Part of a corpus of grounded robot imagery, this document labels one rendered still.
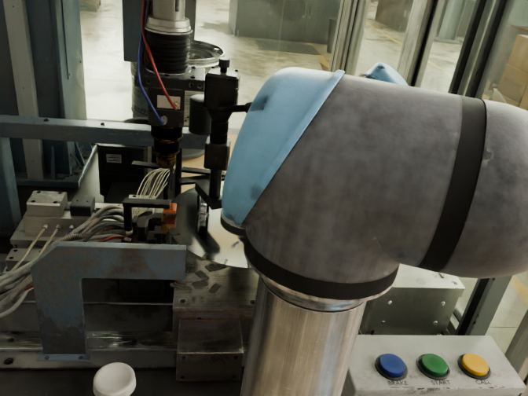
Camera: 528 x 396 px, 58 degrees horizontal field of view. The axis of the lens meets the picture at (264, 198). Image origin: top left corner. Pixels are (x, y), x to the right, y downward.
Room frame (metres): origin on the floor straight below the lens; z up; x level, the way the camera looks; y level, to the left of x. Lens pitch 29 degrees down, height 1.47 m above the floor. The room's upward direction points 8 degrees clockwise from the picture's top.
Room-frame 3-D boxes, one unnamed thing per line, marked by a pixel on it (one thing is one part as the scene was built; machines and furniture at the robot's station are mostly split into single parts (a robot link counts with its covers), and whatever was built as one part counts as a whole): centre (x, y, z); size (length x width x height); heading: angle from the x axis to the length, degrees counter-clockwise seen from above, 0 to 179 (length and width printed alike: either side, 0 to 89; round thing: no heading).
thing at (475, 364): (0.56, -0.37, 0.90); 0.04 x 0.04 x 0.02
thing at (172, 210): (0.81, 0.22, 0.95); 0.10 x 0.03 x 0.07; 100
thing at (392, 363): (0.54, -0.23, 0.90); 0.04 x 0.04 x 0.02
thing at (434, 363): (0.55, -0.30, 0.90); 0.04 x 0.04 x 0.02
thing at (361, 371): (0.57, -0.30, 0.82); 0.28 x 0.11 x 0.15; 100
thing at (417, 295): (0.84, -0.31, 0.82); 0.18 x 0.18 x 0.15; 10
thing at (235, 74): (0.80, 0.10, 1.17); 0.06 x 0.05 x 0.20; 91
